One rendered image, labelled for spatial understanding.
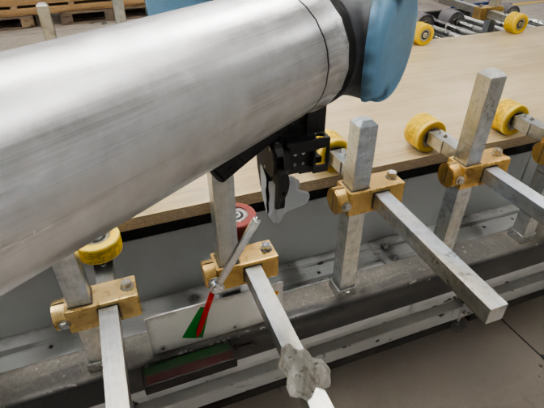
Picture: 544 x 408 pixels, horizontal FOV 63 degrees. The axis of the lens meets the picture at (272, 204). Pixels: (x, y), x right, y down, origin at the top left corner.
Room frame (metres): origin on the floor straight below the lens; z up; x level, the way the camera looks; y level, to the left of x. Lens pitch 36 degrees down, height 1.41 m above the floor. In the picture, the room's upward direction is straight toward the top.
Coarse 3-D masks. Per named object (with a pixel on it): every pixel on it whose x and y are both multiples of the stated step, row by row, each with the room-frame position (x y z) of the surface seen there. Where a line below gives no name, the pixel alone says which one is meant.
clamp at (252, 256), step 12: (264, 240) 0.64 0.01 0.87; (252, 252) 0.61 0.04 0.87; (204, 264) 0.58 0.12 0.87; (216, 264) 0.58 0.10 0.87; (240, 264) 0.58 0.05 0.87; (252, 264) 0.58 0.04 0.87; (264, 264) 0.59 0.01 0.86; (276, 264) 0.60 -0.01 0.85; (204, 276) 0.57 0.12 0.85; (216, 276) 0.56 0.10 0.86; (228, 276) 0.56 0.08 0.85; (240, 276) 0.57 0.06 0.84
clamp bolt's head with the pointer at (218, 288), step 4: (212, 280) 0.55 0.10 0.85; (208, 284) 0.55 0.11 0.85; (216, 288) 0.54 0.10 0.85; (220, 288) 0.54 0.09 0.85; (216, 292) 0.54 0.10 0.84; (208, 296) 0.55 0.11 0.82; (212, 296) 0.55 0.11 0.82; (208, 300) 0.55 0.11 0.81; (212, 300) 0.55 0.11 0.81; (208, 304) 0.55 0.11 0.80; (204, 308) 0.54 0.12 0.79; (208, 308) 0.55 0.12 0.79; (204, 312) 0.54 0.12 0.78; (204, 316) 0.54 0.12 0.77; (200, 320) 0.54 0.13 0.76; (204, 320) 0.54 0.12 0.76; (200, 324) 0.54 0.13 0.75; (200, 328) 0.54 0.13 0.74; (200, 332) 0.54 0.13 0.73
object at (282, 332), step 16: (256, 272) 0.57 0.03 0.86; (256, 288) 0.53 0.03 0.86; (272, 288) 0.53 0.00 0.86; (272, 304) 0.49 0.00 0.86; (272, 320) 0.46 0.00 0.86; (288, 320) 0.46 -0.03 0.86; (272, 336) 0.44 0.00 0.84; (288, 336) 0.43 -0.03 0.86; (304, 400) 0.33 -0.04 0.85; (320, 400) 0.33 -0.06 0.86
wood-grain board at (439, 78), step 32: (416, 64) 1.56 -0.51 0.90; (448, 64) 1.56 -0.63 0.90; (480, 64) 1.56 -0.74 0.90; (512, 64) 1.56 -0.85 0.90; (352, 96) 1.27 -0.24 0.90; (416, 96) 1.27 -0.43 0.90; (448, 96) 1.27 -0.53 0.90; (512, 96) 1.27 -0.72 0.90; (384, 128) 1.05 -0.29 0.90; (448, 128) 1.05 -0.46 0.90; (256, 160) 0.89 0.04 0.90; (384, 160) 0.89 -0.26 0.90; (416, 160) 0.90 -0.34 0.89; (192, 192) 0.76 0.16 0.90; (256, 192) 0.76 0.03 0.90; (128, 224) 0.67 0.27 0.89
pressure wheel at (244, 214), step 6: (240, 204) 0.71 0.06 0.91; (240, 210) 0.69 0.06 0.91; (246, 210) 0.69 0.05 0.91; (252, 210) 0.68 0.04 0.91; (240, 216) 0.67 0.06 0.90; (246, 216) 0.67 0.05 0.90; (252, 216) 0.67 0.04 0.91; (240, 222) 0.65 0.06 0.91; (246, 222) 0.65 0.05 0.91; (240, 228) 0.64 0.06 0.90; (240, 234) 0.64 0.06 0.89
